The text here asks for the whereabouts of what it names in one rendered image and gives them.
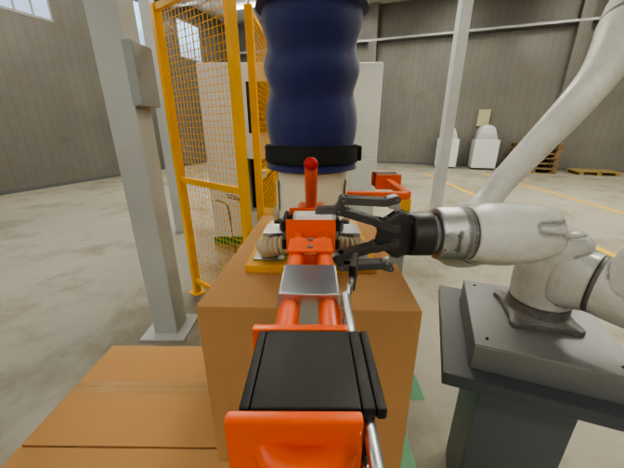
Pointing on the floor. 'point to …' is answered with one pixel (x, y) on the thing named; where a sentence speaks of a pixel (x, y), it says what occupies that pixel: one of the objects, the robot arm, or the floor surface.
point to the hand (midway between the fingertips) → (312, 234)
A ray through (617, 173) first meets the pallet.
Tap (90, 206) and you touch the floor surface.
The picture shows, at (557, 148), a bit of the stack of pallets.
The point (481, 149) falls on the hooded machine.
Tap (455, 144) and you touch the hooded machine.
